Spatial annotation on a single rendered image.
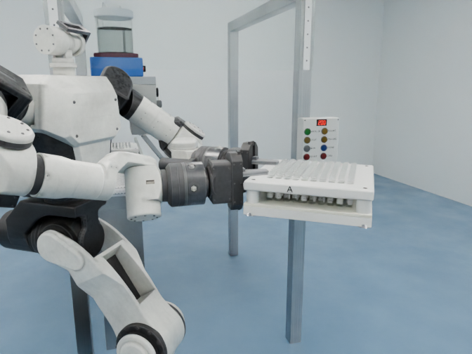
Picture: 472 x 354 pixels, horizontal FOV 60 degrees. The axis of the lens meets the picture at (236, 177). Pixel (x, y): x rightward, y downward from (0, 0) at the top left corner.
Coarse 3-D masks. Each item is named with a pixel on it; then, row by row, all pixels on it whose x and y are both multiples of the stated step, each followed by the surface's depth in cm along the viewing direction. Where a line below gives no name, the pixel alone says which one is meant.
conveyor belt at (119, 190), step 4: (120, 176) 186; (120, 180) 179; (116, 184) 172; (120, 184) 172; (124, 184) 172; (116, 188) 169; (120, 188) 170; (124, 188) 170; (116, 192) 169; (120, 192) 170; (124, 192) 170; (112, 196) 170; (116, 196) 171
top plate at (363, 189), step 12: (264, 168) 92; (348, 168) 92; (360, 168) 92; (372, 168) 93; (252, 180) 81; (264, 180) 81; (276, 180) 81; (288, 180) 81; (300, 180) 81; (336, 180) 81; (360, 180) 81; (372, 180) 81; (288, 192) 78; (300, 192) 77; (312, 192) 77; (324, 192) 76; (336, 192) 75; (348, 192) 75; (360, 192) 74; (372, 192) 73
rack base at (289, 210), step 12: (264, 192) 89; (252, 204) 81; (264, 204) 80; (276, 204) 81; (288, 204) 81; (300, 204) 81; (312, 204) 81; (324, 204) 81; (276, 216) 80; (288, 216) 79; (300, 216) 78; (312, 216) 78; (324, 216) 77; (336, 216) 76; (348, 216) 76; (360, 216) 75
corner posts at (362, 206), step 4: (248, 192) 81; (252, 192) 81; (256, 192) 81; (248, 196) 81; (252, 196) 81; (256, 196) 81; (248, 200) 82; (252, 200) 81; (256, 200) 81; (360, 200) 75; (364, 200) 74; (356, 204) 76; (360, 204) 75; (364, 204) 75; (368, 204) 75; (356, 208) 76; (360, 208) 75; (364, 208) 75; (368, 208) 75; (360, 212) 75; (364, 212) 75; (368, 212) 75
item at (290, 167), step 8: (288, 168) 89; (296, 168) 90; (304, 168) 88; (312, 168) 88; (320, 168) 88; (328, 168) 87; (336, 168) 88; (344, 168) 88; (336, 176) 84; (344, 176) 80
